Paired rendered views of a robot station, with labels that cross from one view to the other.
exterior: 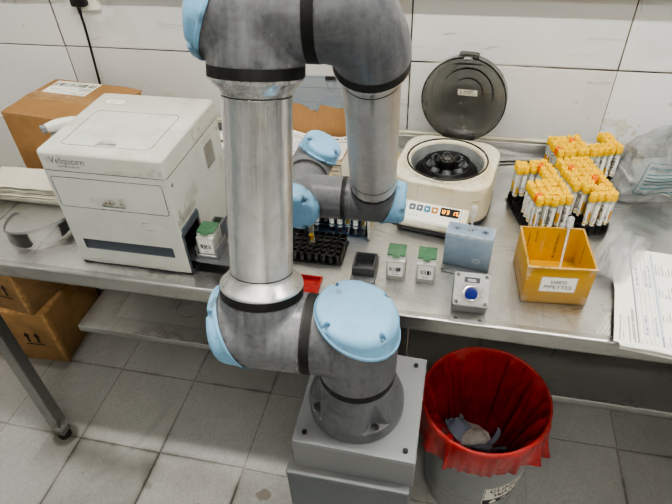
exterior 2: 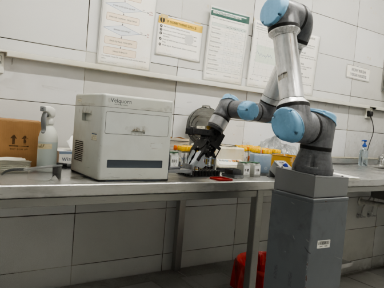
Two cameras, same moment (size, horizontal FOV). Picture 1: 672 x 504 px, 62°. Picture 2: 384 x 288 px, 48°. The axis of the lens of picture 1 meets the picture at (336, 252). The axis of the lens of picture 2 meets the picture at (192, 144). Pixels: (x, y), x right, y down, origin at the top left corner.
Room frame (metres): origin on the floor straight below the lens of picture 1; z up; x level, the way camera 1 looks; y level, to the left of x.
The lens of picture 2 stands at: (-0.18, 1.48, 1.10)
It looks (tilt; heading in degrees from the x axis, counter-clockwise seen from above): 3 degrees down; 311
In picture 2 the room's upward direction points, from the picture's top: 5 degrees clockwise
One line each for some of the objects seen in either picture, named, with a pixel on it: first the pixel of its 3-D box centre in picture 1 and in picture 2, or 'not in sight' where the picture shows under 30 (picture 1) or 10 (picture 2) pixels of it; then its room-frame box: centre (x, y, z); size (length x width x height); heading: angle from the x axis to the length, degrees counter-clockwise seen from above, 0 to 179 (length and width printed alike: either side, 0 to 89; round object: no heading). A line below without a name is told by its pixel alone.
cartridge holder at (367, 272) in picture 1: (364, 266); (232, 172); (0.91, -0.06, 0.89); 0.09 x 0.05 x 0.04; 167
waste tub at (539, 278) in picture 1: (552, 265); (288, 165); (0.85, -0.45, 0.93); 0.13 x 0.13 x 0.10; 81
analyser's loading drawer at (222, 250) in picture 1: (202, 248); (166, 167); (0.97, 0.30, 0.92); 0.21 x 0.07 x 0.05; 76
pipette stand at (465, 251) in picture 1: (468, 248); (259, 164); (0.92, -0.29, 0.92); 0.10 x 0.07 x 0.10; 68
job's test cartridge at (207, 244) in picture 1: (210, 240); (171, 160); (0.97, 0.28, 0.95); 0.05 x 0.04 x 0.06; 166
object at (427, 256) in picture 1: (426, 265); (254, 169); (0.89, -0.19, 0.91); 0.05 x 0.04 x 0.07; 166
